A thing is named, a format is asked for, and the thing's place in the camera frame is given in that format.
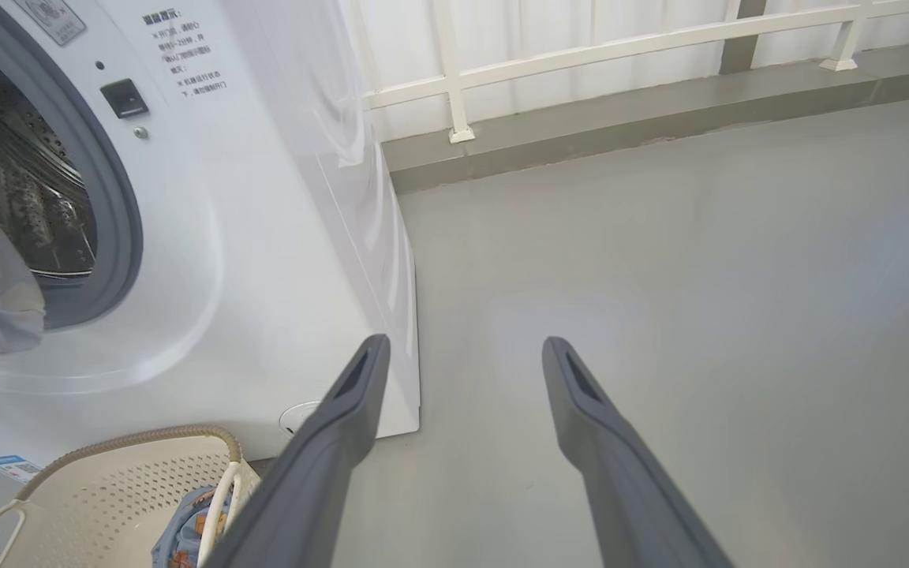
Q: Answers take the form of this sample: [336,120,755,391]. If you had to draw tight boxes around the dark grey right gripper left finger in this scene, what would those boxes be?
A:
[202,334,391,568]

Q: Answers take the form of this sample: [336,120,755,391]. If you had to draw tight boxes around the blue white QR label sticker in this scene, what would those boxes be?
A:
[0,454,43,484]

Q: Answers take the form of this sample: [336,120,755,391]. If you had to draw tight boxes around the white metal railing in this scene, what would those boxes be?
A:
[348,0,909,144]

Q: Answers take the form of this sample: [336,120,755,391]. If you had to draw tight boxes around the grey warning sticker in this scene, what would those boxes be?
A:
[14,0,86,46]

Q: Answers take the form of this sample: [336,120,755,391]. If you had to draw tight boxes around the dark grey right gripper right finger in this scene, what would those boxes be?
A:
[543,337,735,568]

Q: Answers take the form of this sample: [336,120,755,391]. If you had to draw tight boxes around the cream perforated laundry basket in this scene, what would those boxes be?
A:
[0,424,262,568]

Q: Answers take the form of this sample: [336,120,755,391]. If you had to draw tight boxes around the blue denim garment orange print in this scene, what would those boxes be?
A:
[151,485,234,568]

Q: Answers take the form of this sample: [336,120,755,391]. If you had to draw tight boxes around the white front-load washing machine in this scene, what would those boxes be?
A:
[0,0,422,474]

